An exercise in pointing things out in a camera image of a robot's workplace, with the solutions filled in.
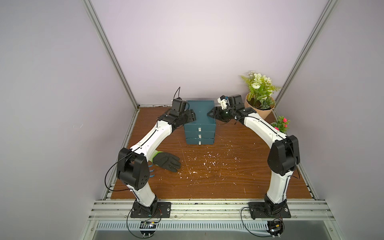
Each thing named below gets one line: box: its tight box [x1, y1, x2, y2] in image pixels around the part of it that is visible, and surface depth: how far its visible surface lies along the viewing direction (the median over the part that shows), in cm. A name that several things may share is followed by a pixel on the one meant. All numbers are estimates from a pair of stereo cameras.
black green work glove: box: [149, 149, 182, 173], surface depth 91 cm
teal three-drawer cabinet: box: [184, 100, 217, 145], surface depth 88 cm
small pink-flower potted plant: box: [270, 115, 291, 135], surface depth 92 cm
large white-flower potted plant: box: [241, 71, 282, 119], surface depth 96 cm
